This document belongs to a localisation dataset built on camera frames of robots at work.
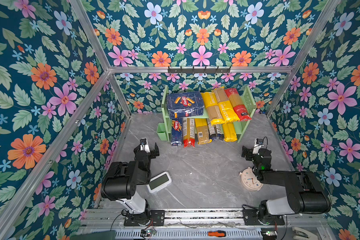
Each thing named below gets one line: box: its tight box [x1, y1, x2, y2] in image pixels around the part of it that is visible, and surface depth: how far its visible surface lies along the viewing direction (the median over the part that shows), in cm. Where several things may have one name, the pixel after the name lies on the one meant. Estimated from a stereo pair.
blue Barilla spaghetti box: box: [170, 118, 184, 147], surface depth 92 cm
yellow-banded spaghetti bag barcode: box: [222, 122, 238, 142], surface depth 90 cm
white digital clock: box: [146, 171, 172, 193], surface depth 84 cm
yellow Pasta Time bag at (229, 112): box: [213, 86, 240, 124], surface depth 83 cm
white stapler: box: [292, 226, 319, 240], surface depth 69 cm
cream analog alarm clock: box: [239, 166, 264, 191], surface depth 84 cm
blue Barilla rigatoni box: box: [166, 91, 205, 119], surface depth 81 cm
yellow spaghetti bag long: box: [194, 118, 213, 145], surface depth 90 cm
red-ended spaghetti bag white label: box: [182, 118, 196, 148], surface depth 92 cm
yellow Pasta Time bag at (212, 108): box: [200, 91, 226, 126], surface depth 83 cm
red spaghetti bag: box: [224, 88, 252, 122], surface depth 84 cm
